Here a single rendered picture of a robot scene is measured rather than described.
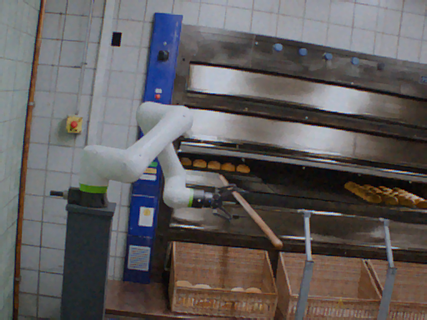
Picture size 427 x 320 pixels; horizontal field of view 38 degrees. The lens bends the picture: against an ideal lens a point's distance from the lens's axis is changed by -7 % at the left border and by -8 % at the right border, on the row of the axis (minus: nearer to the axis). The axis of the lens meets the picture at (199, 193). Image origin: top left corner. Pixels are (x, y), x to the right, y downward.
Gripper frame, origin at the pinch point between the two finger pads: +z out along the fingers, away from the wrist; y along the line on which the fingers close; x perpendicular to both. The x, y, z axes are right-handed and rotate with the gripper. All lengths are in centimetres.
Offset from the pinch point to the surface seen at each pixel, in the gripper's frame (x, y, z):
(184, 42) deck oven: -54, -79, -36
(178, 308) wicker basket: -6, 60, -26
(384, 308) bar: 7, 48, 84
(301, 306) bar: 6, 49, 37
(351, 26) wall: -53, -105, 61
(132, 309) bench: -3, 62, -49
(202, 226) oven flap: -52, 24, -13
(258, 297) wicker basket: -4, 49, 15
